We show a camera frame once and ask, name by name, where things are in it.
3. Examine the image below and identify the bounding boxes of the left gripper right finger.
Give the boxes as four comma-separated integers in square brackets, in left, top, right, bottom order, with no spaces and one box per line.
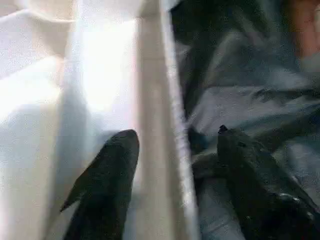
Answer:
[217,124,320,240]

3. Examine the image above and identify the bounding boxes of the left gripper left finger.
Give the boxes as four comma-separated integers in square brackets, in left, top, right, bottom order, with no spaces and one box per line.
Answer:
[59,129,140,240]

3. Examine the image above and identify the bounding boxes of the white plastic table top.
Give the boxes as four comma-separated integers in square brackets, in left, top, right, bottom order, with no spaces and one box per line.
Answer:
[0,0,201,240]

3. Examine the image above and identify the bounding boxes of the black plastic mat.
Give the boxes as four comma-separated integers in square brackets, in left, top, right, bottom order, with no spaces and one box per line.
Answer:
[169,0,320,240]

